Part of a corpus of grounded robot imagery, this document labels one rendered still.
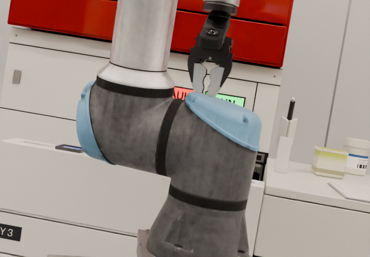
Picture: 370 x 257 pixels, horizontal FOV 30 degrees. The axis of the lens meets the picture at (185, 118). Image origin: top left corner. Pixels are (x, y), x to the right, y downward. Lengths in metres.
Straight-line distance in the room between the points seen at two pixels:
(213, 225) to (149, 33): 0.28
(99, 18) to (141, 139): 1.07
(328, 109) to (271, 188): 2.13
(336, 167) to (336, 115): 1.76
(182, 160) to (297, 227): 0.48
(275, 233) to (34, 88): 0.99
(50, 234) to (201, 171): 0.58
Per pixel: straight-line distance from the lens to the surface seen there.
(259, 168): 1.99
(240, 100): 1.99
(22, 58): 2.13
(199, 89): 1.41
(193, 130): 0.95
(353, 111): 3.50
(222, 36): 1.34
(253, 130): 0.97
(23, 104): 2.12
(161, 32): 0.98
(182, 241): 0.98
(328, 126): 3.49
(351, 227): 1.40
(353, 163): 1.92
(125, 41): 0.98
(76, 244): 1.45
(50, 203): 1.45
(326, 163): 1.73
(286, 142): 1.64
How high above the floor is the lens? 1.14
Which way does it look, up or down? 3 degrees down
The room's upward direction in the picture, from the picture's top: 9 degrees clockwise
